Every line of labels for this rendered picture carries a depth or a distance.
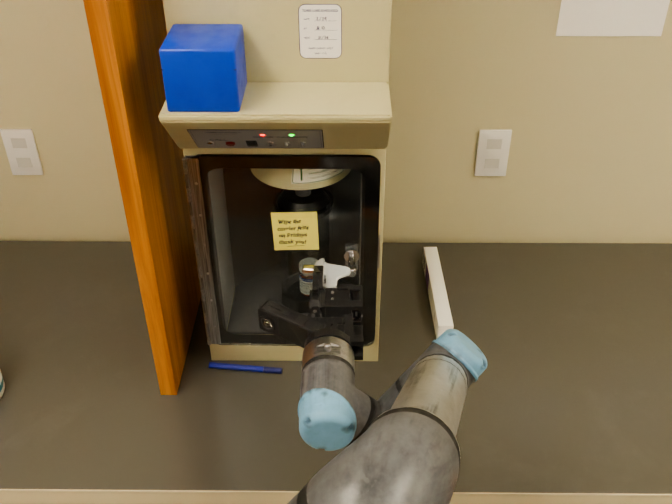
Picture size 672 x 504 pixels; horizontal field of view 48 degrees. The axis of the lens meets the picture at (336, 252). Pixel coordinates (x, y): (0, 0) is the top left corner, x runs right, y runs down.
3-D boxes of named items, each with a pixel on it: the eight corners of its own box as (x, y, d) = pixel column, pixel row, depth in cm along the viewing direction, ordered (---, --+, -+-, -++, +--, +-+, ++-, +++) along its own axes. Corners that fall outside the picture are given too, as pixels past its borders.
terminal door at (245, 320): (212, 342, 143) (187, 153, 120) (374, 344, 143) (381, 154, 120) (211, 345, 143) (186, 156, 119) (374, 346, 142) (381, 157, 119)
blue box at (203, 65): (180, 83, 113) (172, 23, 107) (247, 83, 113) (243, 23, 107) (167, 112, 105) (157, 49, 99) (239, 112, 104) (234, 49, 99)
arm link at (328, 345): (302, 392, 109) (300, 350, 105) (303, 370, 113) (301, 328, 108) (354, 392, 109) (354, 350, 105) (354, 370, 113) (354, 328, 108)
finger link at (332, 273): (350, 260, 127) (351, 298, 120) (315, 260, 128) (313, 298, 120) (350, 246, 125) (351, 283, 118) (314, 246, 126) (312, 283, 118)
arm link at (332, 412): (332, 465, 102) (283, 436, 98) (333, 403, 111) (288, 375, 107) (373, 436, 98) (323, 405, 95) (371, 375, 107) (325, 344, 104)
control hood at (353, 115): (180, 141, 119) (171, 81, 113) (387, 141, 119) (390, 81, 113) (165, 178, 110) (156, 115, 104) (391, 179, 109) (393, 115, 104)
